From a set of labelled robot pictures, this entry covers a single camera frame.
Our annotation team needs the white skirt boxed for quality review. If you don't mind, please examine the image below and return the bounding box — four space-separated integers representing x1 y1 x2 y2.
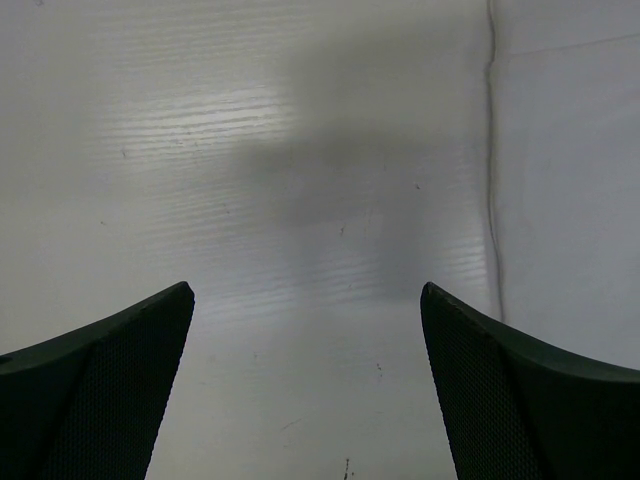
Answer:
490 1 639 368

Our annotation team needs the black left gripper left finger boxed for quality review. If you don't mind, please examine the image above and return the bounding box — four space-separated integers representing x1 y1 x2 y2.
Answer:
1 282 195 479

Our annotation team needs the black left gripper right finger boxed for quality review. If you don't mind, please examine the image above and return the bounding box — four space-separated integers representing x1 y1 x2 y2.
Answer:
420 283 639 479

